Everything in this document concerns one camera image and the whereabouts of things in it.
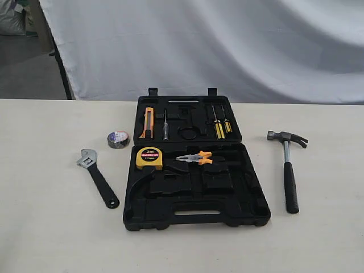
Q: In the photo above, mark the grey sack in background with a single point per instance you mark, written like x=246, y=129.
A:
x=12, y=22

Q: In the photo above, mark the white backdrop cloth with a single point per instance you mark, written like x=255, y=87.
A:
x=251, y=51

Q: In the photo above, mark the orange utility knife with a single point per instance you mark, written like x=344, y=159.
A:
x=148, y=130

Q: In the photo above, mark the adjustable wrench black handle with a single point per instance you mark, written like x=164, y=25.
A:
x=88, y=161

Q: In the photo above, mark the black plastic tool case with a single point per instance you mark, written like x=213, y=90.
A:
x=226, y=191

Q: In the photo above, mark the clear test pen screwdriver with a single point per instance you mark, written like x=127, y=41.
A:
x=165, y=126

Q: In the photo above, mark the black backdrop stand pole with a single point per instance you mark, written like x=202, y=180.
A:
x=64, y=78

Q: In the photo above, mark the orange handled pliers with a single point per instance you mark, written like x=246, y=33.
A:
x=201, y=158

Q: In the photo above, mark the yellow tape measure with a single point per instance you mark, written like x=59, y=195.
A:
x=149, y=157

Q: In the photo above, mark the claw hammer black grip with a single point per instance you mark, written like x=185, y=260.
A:
x=285, y=138

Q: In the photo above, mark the black electrical tape roll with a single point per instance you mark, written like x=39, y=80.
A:
x=118, y=139

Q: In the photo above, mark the green white box background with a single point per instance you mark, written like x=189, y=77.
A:
x=29, y=22

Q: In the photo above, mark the small yellow black screwdriver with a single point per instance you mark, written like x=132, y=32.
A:
x=227, y=124

